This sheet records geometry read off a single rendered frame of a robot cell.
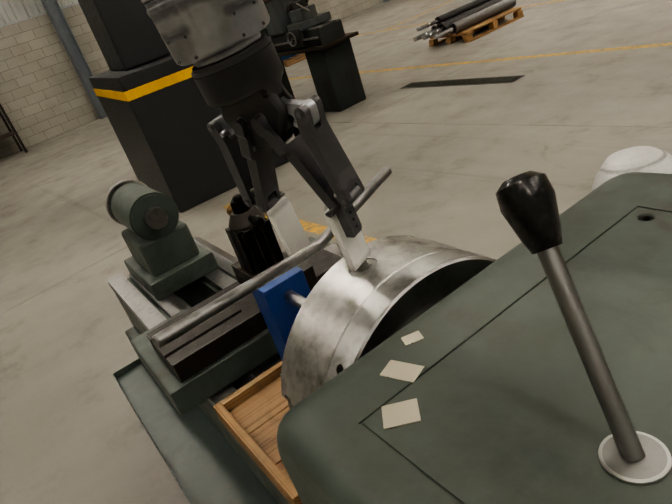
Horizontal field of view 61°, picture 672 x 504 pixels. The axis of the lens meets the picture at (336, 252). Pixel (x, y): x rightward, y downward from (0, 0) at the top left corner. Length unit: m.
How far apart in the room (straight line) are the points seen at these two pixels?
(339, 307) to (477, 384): 0.23
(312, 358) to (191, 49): 0.33
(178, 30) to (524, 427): 0.38
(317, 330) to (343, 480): 0.26
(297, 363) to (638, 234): 0.36
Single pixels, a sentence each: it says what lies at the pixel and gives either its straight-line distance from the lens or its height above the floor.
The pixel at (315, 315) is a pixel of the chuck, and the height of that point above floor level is 1.21.
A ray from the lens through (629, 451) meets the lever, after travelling 0.37.
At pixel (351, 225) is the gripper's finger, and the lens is 0.53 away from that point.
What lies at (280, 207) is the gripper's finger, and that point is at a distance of 0.60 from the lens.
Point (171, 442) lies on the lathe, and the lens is 1.71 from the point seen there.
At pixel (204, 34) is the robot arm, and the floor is 1.52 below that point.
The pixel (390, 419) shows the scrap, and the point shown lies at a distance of 0.41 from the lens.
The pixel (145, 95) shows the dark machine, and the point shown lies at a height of 1.05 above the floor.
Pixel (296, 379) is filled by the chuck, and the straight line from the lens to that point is 0.65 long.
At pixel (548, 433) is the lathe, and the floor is 1.26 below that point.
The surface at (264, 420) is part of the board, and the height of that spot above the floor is 0.88.
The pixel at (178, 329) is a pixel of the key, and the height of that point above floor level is 1.32.
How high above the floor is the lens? 1.54
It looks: 26 degrees down
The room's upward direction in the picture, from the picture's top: 19 degrees counter-clockwise
